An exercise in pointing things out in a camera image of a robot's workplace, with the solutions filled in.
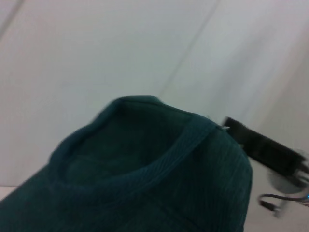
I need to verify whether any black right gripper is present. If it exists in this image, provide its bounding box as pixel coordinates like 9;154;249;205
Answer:
221;116;308;176

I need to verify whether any dark teal lunch bag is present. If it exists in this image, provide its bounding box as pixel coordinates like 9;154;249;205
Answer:
0;95;253;232

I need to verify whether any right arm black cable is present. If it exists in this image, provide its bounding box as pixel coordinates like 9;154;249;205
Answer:
257;192;309;218

